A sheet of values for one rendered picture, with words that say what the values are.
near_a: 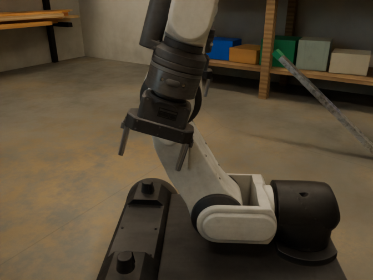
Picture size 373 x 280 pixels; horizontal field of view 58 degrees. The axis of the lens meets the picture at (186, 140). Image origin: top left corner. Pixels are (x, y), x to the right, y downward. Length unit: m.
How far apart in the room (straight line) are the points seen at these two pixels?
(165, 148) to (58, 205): 0.85
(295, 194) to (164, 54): 0.56
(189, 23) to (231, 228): 0.56
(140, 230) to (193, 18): 0.69
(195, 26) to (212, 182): 0.48
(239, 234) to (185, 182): 0.19
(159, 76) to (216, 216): 0.45
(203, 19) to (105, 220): 1.06
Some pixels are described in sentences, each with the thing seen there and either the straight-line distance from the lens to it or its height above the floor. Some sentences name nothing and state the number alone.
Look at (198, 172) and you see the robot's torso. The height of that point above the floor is 0.41.
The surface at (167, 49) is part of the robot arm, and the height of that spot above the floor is 0.75.
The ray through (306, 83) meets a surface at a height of 0.37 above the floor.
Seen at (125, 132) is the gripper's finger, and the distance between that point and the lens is 0.60.
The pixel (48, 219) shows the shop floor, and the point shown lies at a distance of 1.50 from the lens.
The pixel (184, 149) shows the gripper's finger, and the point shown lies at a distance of 0.60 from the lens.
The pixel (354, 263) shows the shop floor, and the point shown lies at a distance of 1.34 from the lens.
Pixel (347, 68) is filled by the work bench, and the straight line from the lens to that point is 2.93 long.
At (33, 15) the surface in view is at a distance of 4.07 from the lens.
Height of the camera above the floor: 0.83
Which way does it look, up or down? 24 degrees down
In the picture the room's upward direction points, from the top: straight up
